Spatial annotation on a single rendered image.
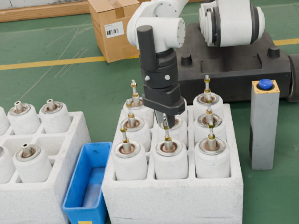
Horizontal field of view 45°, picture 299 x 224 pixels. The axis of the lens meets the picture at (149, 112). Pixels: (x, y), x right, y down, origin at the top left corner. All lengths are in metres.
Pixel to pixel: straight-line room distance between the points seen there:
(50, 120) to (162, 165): 0.46
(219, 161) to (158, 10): 0.42
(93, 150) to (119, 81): 0.65
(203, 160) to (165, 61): 0.31
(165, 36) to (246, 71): 0.74
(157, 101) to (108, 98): 0.89
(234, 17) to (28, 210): 0.91
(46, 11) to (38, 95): 1.26
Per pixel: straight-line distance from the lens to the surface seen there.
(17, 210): 1.21
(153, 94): 0.88
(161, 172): 1.02
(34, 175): 1.12
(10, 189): 1.14
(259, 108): 1.14
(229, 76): 1.47
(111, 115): 1.63
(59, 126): 1.29
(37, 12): 3.11
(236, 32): 1.28
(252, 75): 1.48
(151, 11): 0.88
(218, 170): 1.00
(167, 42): 0.79
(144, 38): 0.76
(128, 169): 1.01
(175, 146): 1.01
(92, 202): 1.25
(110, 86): 1.85
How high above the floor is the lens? 0.90
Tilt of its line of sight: 34 degrees down
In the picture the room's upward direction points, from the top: 9 degrees counter-clockwise
